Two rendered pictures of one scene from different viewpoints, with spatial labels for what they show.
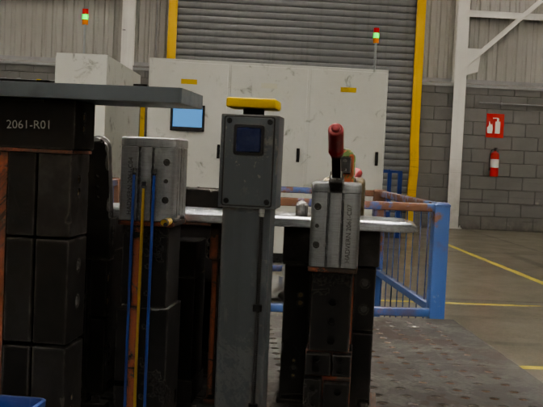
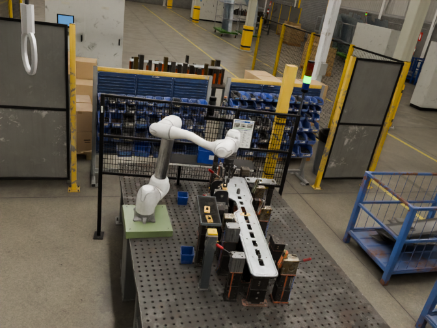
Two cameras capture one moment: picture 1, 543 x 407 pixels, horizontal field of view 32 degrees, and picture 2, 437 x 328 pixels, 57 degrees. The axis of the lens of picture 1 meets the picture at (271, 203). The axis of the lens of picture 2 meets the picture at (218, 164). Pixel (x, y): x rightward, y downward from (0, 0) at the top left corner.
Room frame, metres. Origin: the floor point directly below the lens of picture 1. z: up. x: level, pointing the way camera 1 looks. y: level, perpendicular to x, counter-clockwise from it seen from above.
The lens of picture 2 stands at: (0.49, -2.04, 2.59)
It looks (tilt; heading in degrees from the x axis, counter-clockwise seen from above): 24 degrees down; 73
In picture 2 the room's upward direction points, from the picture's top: 9 degrees clockwise
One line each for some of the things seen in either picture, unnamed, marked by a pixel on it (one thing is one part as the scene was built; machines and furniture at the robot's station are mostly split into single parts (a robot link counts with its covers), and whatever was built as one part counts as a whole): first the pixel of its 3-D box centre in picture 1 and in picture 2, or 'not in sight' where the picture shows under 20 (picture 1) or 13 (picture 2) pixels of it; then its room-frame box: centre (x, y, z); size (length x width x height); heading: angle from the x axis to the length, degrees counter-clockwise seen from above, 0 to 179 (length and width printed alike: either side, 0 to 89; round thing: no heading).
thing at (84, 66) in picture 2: not in sight; (73, 87); (-0.21, 5.46, 0.52); 1.20 x 0.80 x 1.05; 91
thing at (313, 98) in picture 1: (265, 141); not in sight; (9.61, 0.09, 1.22); 2.40 x 0.54 x 2.45; 94
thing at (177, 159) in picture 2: not in sight; (209, 162); (1.42, 1.39, 1.01); 0.90 x 0.22 x 0.03; 174
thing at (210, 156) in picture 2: not in sight; (213, 155); (1.45, 1.39, 1.09); 0.30 x 0.17 x 0.13; 168
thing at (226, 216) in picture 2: not in sight; (226, 237); (1.35, 0.33, 0.89); 0.13 x 0.11 x 0.38; 174
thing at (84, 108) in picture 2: not in sight; (62, 112); (-0.22, 4.06, 0.52); 1.21 x 0.81 x 1.05; 98
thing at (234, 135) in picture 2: not in sight; (232, 140); (1.31, 0.47, 1.62); 0.13 x 0.11 x 0.16; 57
